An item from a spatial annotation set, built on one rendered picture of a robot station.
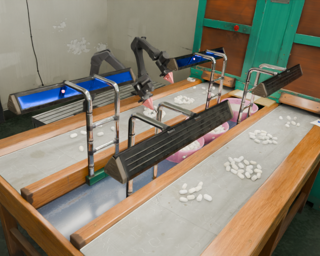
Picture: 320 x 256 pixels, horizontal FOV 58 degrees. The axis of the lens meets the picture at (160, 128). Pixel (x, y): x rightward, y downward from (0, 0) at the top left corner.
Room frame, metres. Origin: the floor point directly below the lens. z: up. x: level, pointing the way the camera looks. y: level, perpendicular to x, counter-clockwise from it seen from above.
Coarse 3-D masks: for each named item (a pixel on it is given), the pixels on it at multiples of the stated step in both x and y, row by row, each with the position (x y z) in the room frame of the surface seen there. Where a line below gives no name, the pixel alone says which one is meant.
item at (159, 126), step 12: (168, 108) 0.98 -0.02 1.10; (180, 108) 0.95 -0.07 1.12; (132, 120) 0.89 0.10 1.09; (144, 120) 0.85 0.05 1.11; (156, 120) 0.83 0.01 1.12; (132, 132) 0.89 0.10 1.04; (156, 132) 1.01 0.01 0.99; (168, 132) 0.78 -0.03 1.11; (132, 144) 0.89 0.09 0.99; (156, 168) 1.01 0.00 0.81; (132, 180) 0.89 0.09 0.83; (132, 192) 0.90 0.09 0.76
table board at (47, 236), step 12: (0, 180) 0.93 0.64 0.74; (0, 192) 0.93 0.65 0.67; (12, 192) 0.87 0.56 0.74; (12, 204) 0.87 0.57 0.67; (24, 204) 0.81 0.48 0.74; (12, 216) 0.89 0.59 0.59; (24, 216) 0.81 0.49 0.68; (36, 216) 0.75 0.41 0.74; (24, 228) 0.82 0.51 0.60; (36, 228) 0.76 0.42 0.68; (48, 228) 0.71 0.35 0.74; (36, 240) 0.77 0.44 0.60; (48, 240) 0.71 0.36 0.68; (60, 240) 0.66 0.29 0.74; (48, 252) 0.71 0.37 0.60; (60, 252) 0.66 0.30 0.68; (72, 252) 0.62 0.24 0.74
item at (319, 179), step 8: (192, 72) 2.56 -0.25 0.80; (200, 72) 2.50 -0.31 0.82; (224, 88) 2.36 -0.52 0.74; (232, 88) 2.38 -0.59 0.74; (240, 88) 2.26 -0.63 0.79; (248, 88) 2.22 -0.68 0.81; (272, 96) 2.10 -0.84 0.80; (280, 104) 2.14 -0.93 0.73; (304, 112) 1.98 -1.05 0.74; (312, 112) 1.99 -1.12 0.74; (312, 192) 1.83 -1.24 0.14; (312, 200) 1.81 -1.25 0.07
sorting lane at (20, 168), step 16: (176, 96) 2.08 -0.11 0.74; (192, 96) 2.11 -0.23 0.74; (128, 112) 1.71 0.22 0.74; (176, 112) 1.77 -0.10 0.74; (80, 128) 1.44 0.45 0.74; (96, 128) 1.45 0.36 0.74; (144, 128) 1.50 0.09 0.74; (48, 144) 1.24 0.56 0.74; (64, 144) 1.25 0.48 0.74; (80, 144) 1.26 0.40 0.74; (96, 144) 1.28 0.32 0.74; (112, 144) 1.29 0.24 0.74; (0, 160) 1.07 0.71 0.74; (16, 160) 1.08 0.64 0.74; (32, 160) 1.09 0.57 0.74; (48, 160) 1.10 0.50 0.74; (64, 160) 1.11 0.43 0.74; (80, 160) 1.12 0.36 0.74; (16, 176) 0.96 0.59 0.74; (32, 176) 0.97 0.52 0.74
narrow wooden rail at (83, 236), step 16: (256, 112) 1.83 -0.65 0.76; (240, 128) 1.57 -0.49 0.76; (208, 144) 1.33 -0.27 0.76; (224, 144) 1.38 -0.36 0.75; (192, 160) 1.17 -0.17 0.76; (160, 176) 1.02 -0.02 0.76; (176, 176) 1.03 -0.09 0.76; (144, 192) 0.90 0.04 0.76; (112, 208) 0.80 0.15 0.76; (128, 208) 0.81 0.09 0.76; (96, 224) 0.72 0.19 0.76; (112, 224) 0.74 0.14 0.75; (80, 240) 0.64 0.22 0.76
